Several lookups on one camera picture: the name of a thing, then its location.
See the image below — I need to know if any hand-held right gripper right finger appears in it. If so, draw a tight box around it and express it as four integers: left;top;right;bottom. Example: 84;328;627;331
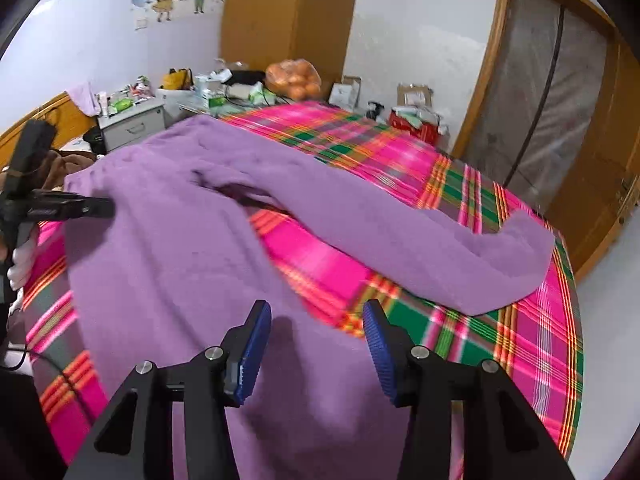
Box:
362;300;576;480

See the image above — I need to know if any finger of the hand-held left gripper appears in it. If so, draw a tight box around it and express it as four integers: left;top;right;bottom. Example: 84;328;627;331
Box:
62;192;117;220

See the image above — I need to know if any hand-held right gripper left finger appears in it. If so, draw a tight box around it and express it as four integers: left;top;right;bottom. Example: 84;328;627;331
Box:
62;300;273;480

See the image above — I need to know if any purple fleece sweater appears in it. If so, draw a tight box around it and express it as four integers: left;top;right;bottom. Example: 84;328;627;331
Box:
62;114;557;480

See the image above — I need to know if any person's left hand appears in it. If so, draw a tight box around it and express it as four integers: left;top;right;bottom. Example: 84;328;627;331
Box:
7;242;38;288

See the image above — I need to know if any wooden bed headboard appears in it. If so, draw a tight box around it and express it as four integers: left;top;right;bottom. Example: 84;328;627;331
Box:
0;91;98;166

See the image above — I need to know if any light purple cloth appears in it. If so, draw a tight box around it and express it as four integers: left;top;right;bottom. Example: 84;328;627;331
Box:
65;80;101;116

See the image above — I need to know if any grey drawer cabinet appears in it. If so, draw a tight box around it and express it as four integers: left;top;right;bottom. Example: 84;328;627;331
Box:
97;97;168;153

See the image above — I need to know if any pink green plaid blanket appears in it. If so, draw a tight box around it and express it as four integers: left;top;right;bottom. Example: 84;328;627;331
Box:
20;101;585;480

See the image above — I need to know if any yellow bag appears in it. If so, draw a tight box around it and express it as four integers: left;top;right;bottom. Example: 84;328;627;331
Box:
161;67;193;92

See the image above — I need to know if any green white carton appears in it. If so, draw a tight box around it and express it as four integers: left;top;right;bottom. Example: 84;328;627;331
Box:
192;75;228;108

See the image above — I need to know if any black pouch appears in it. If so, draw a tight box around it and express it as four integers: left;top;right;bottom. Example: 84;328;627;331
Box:
222;70;266;86

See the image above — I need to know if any red box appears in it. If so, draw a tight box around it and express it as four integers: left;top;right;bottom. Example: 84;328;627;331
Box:
389;110;441;143

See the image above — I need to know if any bag of oranges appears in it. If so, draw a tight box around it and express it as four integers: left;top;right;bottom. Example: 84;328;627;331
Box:
265;59;322;100

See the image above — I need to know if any brown cardboard box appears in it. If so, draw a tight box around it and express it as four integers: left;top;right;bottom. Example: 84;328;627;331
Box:
396;82;435;111

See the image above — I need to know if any small white box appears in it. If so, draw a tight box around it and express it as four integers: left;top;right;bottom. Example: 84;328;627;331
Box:
329;76;362;110

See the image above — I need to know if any wooden wardrobe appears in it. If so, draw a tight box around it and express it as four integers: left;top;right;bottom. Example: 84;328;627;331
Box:
220;0;361;111

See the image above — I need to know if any wooden door frame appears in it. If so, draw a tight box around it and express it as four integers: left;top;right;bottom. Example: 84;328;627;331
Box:
450;0;621;191

